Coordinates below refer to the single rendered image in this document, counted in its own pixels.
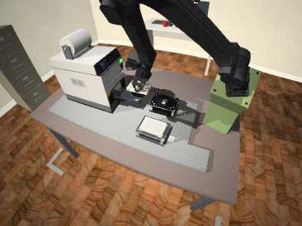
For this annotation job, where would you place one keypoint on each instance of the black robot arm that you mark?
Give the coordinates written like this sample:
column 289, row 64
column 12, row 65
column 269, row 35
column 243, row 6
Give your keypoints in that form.
column 231, row 59

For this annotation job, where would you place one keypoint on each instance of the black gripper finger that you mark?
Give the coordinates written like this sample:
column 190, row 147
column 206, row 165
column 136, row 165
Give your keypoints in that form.
column 140, row 87

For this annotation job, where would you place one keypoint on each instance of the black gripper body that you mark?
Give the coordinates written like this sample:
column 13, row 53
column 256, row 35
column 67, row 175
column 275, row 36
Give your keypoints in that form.
column 145, row 77

